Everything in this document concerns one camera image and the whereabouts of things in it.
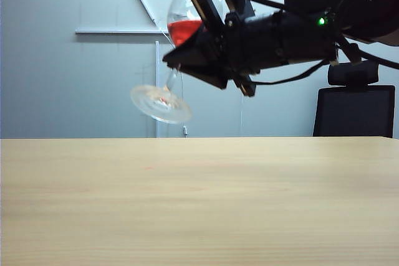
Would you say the thin white wall cable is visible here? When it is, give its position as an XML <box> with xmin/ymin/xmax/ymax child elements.
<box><xmin>152</xmin><ymin>19</ymin><xmax>176</xmax><ymax>49</ymax></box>

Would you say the black office chair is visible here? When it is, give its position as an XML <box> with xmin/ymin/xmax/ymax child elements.
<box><xmin>312</xmin><ymin>60</ymin><xmax>396</xmax><ymax>138</ymax></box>

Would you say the white horizontal wall strip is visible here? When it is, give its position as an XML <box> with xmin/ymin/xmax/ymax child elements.
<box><xmin>74</xmin><ymin>27</ymin><xmax>171</xmax><ymax>36</ymax></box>

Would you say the white vertical wall strip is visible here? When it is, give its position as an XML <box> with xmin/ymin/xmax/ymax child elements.
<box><xmin>155</xmin><ymin>40</ymin><xmax>161</xmax><ymax>138</ymax></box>

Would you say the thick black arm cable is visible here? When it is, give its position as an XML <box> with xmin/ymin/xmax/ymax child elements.
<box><xmin>335</xmin><ymin>34</ymin><xmax>399</xmax><ymax>70</ymax></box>

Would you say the clear stemmed wine goblet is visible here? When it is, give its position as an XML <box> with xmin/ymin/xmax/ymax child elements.
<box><xmin>130</xmin><ymin>0</ymin><xmax>232</xmax><ymax>125</ymax></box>

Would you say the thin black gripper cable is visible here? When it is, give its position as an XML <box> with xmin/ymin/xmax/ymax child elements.
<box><xmin>249</xmin><ymin>59</ymin><xmax>332</xmax><ymax>86</ymax></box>

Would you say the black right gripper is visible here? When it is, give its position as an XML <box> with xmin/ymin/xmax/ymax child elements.
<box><xmin>162</xmin><ymin>0</ymin><xmax>340</xmax><ymax>97</ymax></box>

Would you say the red liquid in goblet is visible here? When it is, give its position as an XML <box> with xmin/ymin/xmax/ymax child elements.
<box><xmin>167</xmin><ymin>20</ymin><xmax>204</xmax><ymax>47</ymax></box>

